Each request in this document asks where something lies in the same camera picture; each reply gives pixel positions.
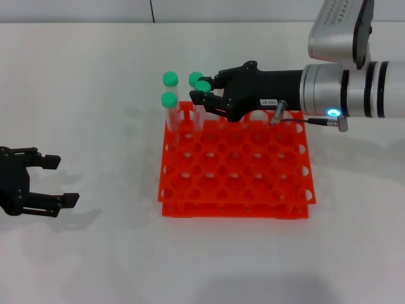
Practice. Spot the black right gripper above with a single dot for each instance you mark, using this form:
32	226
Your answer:
269	90

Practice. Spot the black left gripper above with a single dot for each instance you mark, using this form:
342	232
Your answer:
12	180

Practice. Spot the orange test tube rack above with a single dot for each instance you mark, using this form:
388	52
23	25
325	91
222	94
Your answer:
234	212

